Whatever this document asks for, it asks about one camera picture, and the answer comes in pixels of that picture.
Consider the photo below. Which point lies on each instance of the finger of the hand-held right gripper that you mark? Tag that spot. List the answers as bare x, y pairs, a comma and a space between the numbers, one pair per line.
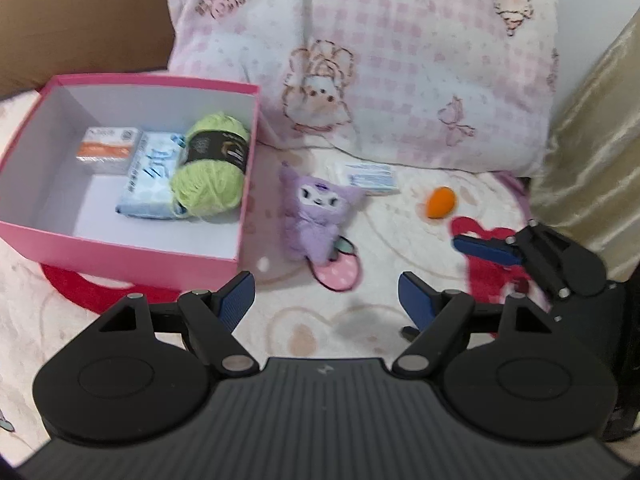
409, 333
485, 250

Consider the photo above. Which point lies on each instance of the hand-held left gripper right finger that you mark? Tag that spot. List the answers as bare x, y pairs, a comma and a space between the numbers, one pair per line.
416, 301

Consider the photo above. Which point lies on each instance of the purple plush toy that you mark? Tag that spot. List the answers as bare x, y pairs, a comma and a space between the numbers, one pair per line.
312, 215

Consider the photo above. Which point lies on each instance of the brown pillow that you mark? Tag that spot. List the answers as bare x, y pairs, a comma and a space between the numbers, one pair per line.
75, 25

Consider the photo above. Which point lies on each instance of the light blue tissue pack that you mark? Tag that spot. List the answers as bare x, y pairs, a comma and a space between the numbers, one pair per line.
147, 180

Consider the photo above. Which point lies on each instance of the green yarn ball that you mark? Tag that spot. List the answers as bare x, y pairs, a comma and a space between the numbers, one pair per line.
210, 180

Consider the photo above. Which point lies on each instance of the pink checked pillow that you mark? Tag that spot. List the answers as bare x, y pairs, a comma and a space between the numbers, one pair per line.
400, 60

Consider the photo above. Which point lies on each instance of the white and blue small box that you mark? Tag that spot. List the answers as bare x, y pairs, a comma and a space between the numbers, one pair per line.
370, 177

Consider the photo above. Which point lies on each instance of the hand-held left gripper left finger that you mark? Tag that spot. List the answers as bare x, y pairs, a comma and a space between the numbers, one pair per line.
235, 301

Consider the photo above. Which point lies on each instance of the beige satin cloth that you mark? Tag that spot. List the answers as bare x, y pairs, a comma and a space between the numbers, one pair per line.
595, 160

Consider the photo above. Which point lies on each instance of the pink cardboard box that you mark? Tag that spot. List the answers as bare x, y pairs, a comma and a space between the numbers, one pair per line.
125, 256

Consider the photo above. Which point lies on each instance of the orange makeup sponge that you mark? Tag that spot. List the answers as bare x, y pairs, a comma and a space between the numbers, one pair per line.
440, 202

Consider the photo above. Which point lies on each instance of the orange and white medicine box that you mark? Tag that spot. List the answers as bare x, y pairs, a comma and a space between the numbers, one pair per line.
102, 152

